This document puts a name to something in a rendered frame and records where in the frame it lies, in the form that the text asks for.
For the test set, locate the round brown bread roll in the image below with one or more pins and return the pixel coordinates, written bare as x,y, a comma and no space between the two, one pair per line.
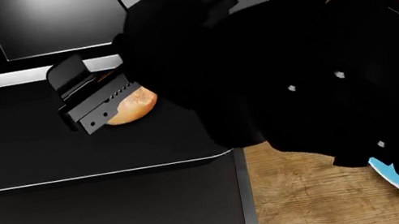
136,106

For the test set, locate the black baking tray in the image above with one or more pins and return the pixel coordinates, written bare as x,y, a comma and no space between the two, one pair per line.
17,150

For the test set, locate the blue plate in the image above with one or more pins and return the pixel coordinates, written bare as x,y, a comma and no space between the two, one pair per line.
389,174

